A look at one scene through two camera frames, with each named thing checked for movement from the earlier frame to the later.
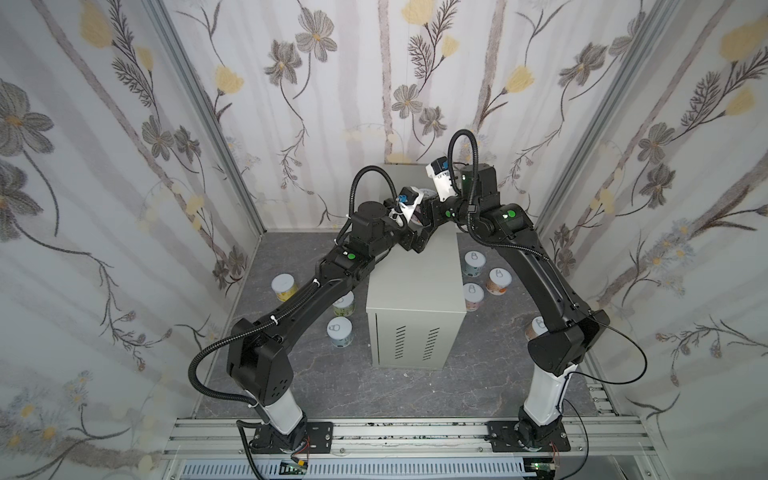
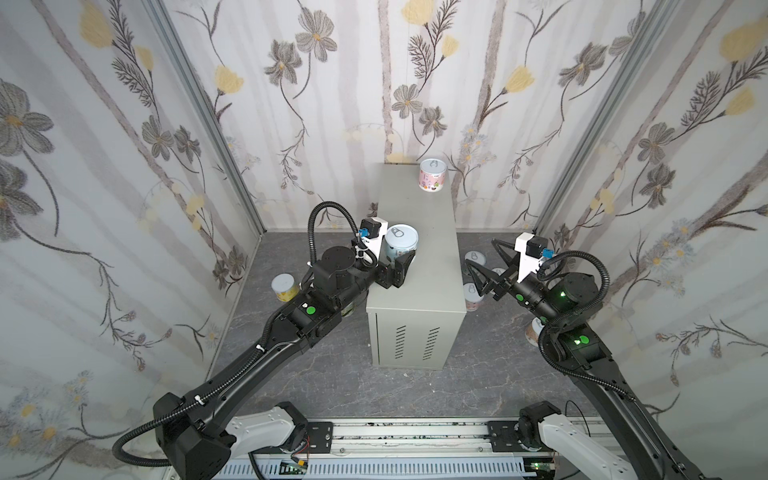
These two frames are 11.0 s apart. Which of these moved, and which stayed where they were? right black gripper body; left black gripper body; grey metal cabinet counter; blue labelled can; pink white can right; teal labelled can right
Moved: right black gripper body; left black gripper body; blue labelled can
Stayed: teal labelled can right; grey metal cabinet counter; pink white can right
